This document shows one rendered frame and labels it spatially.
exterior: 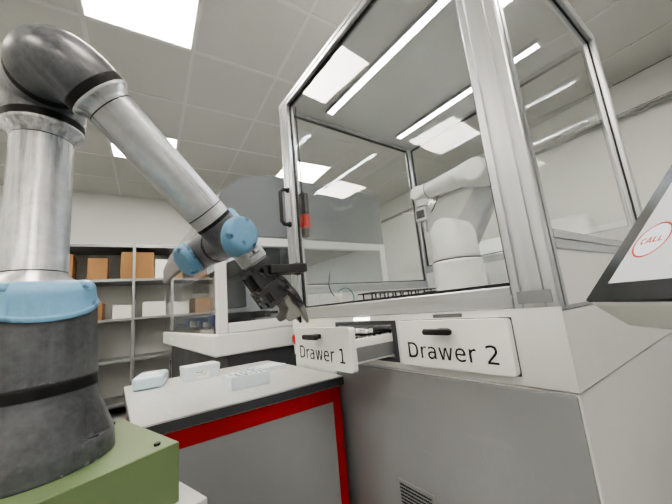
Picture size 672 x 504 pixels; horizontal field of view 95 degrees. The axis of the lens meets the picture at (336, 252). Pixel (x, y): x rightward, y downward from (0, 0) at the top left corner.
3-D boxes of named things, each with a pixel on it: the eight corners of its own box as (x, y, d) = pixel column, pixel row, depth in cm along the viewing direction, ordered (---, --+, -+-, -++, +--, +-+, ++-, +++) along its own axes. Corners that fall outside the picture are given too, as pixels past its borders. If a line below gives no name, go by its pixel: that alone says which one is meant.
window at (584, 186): (542, 229, 61) (469, -107, 76) (539, 230, 61) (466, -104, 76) (644, 247, 111) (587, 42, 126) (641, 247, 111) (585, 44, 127)
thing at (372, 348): (354, 365, 77) (352, 340, 78) (303, 357, 98) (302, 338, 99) (449, 342, 100) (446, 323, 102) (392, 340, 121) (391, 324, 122)
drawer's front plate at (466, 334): (517, 377, 58) (506, 318, 60) (402, 364, 81) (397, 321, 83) (521, 376, 59) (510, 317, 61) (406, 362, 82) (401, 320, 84)
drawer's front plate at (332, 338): (353, 373, 75) (349, 327, 77) (296, 363, 98) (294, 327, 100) (359, 372, 76) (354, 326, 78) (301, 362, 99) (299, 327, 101)
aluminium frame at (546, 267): (560, 306, 54) (462, -142, 73) (292, 319, 135) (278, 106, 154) (664, 286, 109) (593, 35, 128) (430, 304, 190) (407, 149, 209)
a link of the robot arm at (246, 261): (251, 245, 85) (263, 238, 79) (261, 258, 86) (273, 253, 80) (229, 260, 81) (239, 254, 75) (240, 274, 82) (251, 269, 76)
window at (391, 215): (512, 284, 62) (440, -86, 80) (304, 307, 130) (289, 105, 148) (514, 284, 63) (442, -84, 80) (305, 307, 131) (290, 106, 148)
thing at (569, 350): (580, 393, 52) (561, 306, 54) (294, 354, 133) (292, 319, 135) (676, 328, 107) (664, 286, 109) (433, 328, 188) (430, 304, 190)
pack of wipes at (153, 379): (162, 387, 109) (163, 374, 109) (131, 392, 105) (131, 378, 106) (168, 379, 122) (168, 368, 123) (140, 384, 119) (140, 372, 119)
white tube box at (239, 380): (231, 391, 93) (230, 378, 94) (224, 387, 100) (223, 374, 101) (270, 382, 100) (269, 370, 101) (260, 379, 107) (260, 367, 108)
